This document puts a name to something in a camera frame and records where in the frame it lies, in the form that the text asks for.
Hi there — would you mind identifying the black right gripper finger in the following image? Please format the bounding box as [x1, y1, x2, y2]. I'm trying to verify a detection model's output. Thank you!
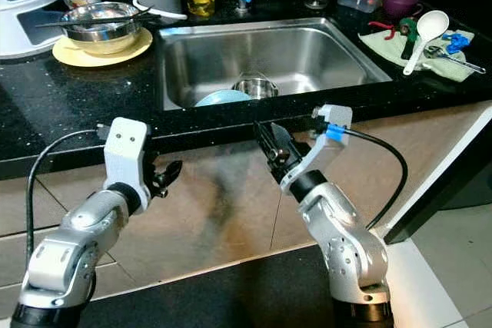
[261, 122, 289, 152]
[250, 119, 278, 160]

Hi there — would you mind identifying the stainless steel bowl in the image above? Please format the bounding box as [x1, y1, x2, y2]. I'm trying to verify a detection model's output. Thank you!
[231, 73, 278, 101]
[60, 2, 143, 55]

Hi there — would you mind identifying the light blue plate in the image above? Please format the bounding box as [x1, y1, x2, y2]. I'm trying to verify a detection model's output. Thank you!
[194, 88, 253, 108]

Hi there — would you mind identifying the green black kitchen tool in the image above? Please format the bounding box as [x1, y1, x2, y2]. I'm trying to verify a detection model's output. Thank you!
[398, 17, 420, 60]

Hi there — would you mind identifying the beige cabinet door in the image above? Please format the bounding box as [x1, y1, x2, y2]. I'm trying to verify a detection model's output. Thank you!
[115, 136, 285, 275]
[258, 101, 492, 252]

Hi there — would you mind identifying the stainless steel sink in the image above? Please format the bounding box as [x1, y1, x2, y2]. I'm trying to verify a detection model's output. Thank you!
[158, 17, 394, 111]

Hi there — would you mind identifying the black floor mat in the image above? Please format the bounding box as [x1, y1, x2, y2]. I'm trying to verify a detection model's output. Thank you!
[108, 240, 393, 328]

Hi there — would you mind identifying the pale green cloth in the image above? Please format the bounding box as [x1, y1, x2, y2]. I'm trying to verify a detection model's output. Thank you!
[360, 27, 481, 83]

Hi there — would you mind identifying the yellow plate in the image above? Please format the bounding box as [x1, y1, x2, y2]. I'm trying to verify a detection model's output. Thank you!
[52, 27, 153, 68]

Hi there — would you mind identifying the beige drawer front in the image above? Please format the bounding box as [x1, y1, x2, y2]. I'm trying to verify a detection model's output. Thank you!
[0, 178, 116, 237]
[0, 228, 47, 287]

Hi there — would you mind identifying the black chopstick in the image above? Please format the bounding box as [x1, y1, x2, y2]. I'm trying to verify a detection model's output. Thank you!
[35, 12, 145, 29]
[50, 5, 158, 27]

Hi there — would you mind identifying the metal spoon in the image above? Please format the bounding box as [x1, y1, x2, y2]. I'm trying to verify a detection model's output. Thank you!
[427, 45, 487, 75]

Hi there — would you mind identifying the purple cup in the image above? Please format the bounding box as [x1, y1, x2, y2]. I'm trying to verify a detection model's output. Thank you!
[383, 0, 427, 20]

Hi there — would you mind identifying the white rice ladle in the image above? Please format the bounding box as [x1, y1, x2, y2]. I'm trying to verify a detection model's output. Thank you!
[402, 10, 450, 77]

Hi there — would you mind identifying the white tiered plastic rack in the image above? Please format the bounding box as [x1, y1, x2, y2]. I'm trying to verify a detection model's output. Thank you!
[0, 0, 66, 60]

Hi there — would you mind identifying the blue plastic item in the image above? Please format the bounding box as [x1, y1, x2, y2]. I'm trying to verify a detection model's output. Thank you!
[442, 31, 474, 56]

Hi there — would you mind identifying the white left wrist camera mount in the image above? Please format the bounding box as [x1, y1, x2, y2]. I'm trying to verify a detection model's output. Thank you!
[104, 117, 151, 214]

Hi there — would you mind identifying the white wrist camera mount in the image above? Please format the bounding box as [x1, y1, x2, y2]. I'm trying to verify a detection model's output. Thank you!
[279, 104, 353, 192]
[104, 117, 151, 214]

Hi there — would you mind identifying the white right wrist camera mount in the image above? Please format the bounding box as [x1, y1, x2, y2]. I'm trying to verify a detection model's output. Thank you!
[279, 104, 353, 192]

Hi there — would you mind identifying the red handled tool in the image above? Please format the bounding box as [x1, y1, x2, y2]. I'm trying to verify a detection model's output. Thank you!
[367, 21, 401, 37]

